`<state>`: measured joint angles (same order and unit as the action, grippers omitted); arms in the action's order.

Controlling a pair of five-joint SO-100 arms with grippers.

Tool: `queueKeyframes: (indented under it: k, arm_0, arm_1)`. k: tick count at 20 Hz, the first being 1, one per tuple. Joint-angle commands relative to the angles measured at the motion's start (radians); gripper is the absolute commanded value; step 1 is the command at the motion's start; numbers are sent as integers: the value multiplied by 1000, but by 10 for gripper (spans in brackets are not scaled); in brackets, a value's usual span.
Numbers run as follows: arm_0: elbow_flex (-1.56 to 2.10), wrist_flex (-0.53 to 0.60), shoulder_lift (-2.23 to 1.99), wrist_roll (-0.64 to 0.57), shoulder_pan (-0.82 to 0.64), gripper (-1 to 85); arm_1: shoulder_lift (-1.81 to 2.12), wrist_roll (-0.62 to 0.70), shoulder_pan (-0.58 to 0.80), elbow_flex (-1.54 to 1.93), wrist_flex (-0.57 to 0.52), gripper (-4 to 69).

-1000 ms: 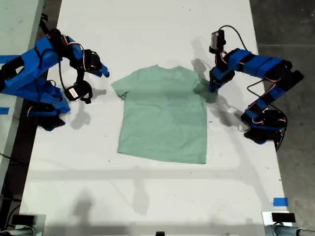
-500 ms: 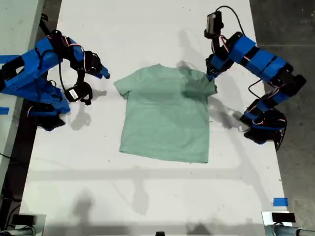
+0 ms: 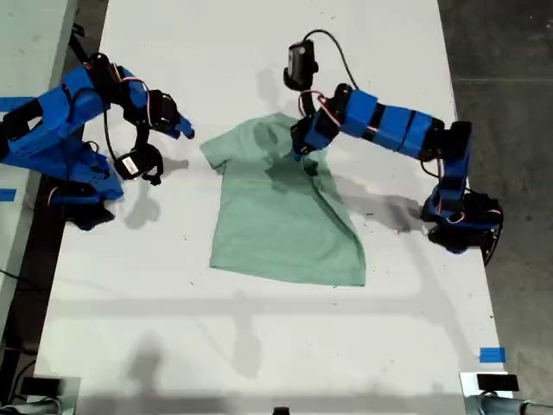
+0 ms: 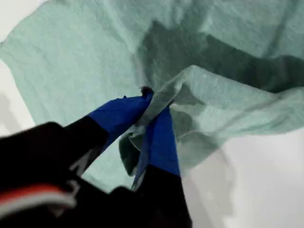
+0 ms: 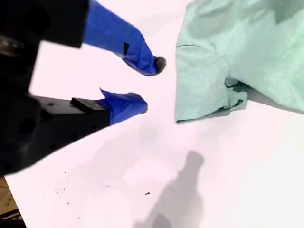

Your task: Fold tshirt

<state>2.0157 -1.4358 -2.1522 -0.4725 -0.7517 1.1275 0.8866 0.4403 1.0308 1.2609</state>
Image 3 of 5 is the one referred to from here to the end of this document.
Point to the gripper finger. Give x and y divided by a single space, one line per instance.
186 126
296 155
307 150
174 132

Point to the pale green T-shirt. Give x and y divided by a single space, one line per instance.
281 216

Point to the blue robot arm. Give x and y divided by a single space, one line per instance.
389 121
56 112

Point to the grey side table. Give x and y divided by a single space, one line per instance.
26 43

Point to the short blue tape strip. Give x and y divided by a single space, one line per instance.
8 195

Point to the square blue tape piece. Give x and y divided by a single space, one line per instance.
492 355

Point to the small black box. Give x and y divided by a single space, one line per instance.
41 385
497 382

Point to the grey metal tube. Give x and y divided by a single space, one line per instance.
510 406

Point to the camera black stalk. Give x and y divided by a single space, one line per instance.
307 104
151 166

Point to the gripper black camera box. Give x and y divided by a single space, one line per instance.
300 65
129 165

